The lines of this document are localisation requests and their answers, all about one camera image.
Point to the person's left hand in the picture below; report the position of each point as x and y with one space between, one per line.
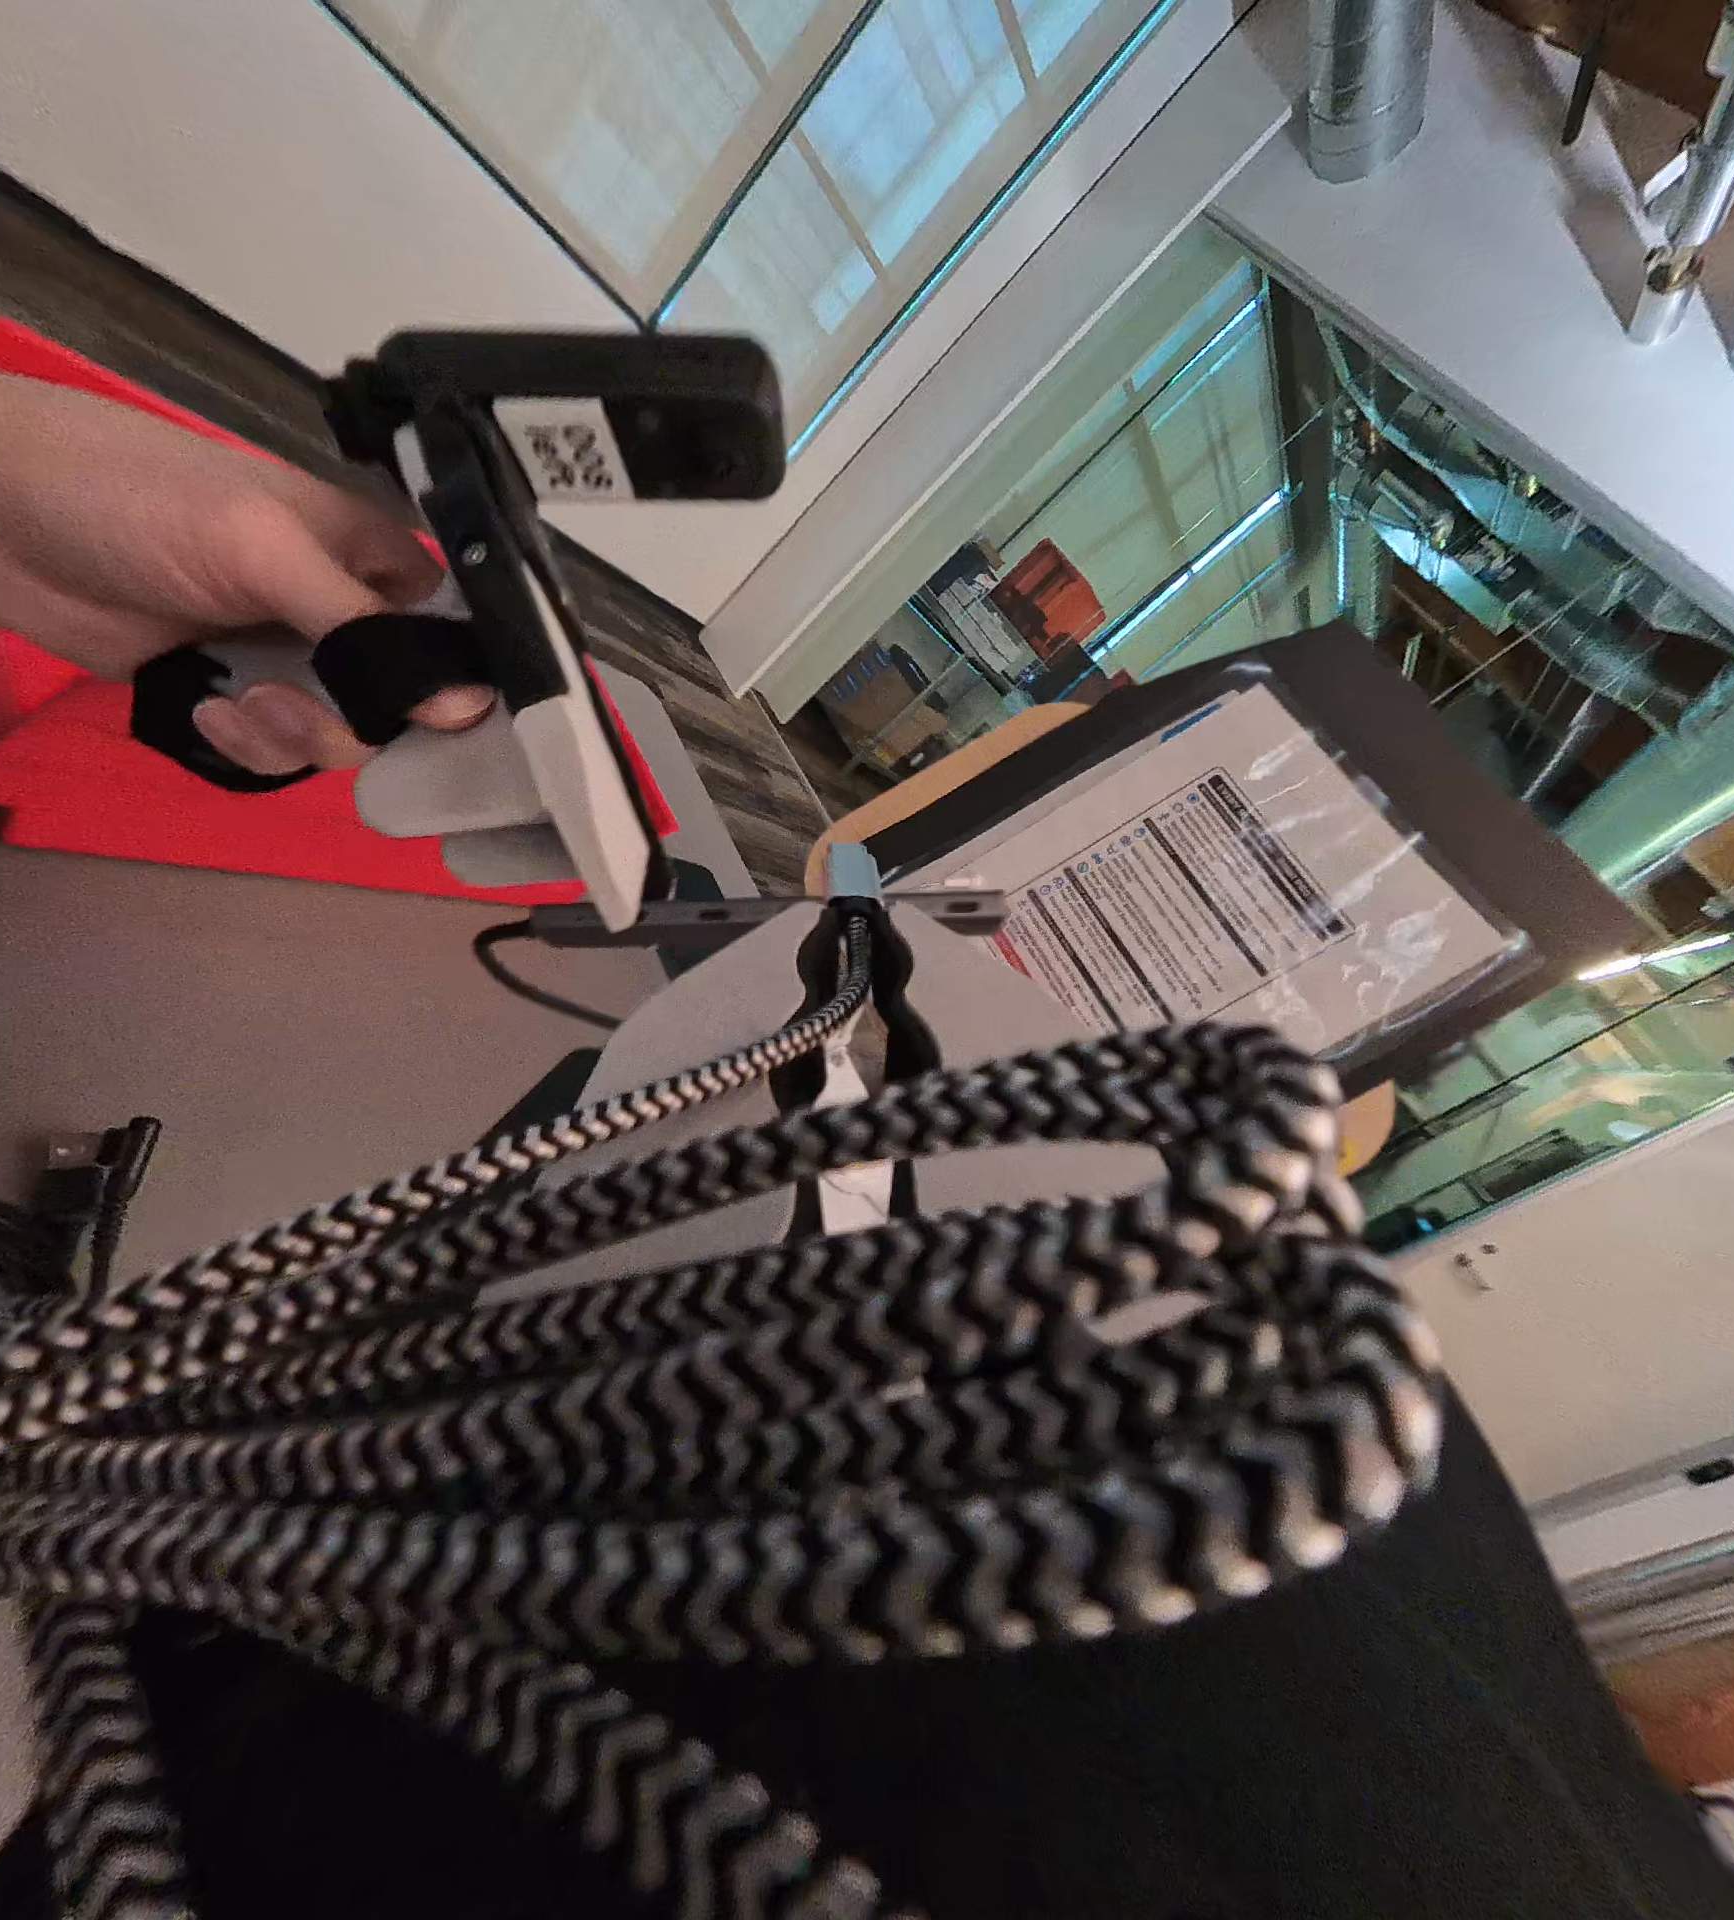
131 541

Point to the instruction sheet document stand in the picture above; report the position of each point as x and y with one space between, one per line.
1256 840

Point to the shiny metal pipe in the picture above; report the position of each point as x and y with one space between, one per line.
1730 120

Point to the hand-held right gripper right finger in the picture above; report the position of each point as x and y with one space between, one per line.
979 1012

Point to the silver spiral air duct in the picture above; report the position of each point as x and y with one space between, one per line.
1369 82

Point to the dark grey usb hub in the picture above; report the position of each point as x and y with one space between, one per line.
686 915

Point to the large window with blinds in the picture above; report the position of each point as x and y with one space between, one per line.
627 120

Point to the red plastic bin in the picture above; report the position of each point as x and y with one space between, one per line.
57 779

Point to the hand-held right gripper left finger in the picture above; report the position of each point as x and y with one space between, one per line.
725 1001

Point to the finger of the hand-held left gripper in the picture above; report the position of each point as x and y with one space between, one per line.
591 810
461 789

